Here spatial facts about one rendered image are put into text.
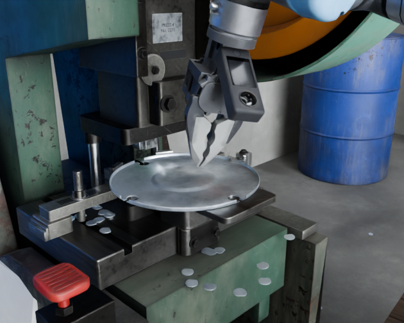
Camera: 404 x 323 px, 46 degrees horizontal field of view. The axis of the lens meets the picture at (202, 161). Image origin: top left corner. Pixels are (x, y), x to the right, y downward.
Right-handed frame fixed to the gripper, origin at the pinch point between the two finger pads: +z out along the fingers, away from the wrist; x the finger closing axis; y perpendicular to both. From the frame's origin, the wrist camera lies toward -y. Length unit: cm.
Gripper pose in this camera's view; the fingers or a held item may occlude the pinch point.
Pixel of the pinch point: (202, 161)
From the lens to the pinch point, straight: 74.8
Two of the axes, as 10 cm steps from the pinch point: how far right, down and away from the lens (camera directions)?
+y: -3.0, -5.1, 8.1
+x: -9.2, -0.7, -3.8
